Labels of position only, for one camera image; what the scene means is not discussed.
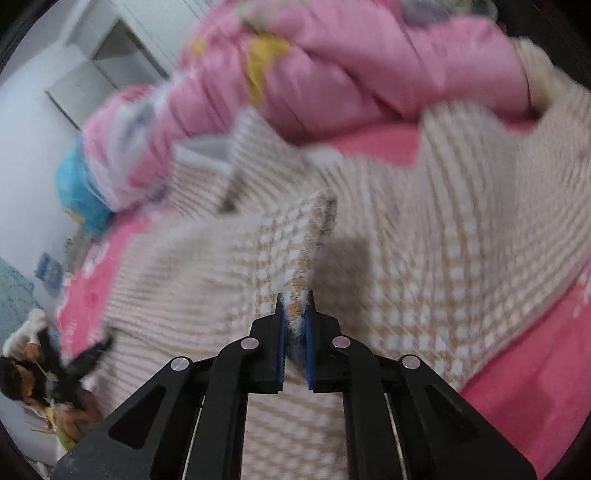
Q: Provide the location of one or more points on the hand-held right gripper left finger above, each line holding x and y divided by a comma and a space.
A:
280, 360

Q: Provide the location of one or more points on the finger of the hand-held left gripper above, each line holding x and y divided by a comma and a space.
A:
90, 357

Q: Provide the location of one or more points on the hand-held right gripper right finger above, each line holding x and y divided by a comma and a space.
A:
310, 364

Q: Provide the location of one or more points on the beige checked sweater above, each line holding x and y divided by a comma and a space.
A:
415, 230

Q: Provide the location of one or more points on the person's left hand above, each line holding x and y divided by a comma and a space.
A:
85, 415

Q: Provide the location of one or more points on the teal rug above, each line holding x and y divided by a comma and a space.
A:
14, 290

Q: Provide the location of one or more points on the blue and white packet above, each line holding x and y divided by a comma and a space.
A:
49, 271

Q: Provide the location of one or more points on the grey patterned cloth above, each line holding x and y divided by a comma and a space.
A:
77, 249

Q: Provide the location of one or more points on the blue pillow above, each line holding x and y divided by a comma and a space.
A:
81, 189

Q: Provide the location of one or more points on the pink floral bed sheet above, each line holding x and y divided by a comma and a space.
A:
531, 392

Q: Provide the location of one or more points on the pink floral quilt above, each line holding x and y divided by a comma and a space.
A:
369, 69

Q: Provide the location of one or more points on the white cabinet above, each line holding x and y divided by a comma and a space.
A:
115, 50

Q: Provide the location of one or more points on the dark headboard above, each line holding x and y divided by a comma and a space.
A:
549, 23

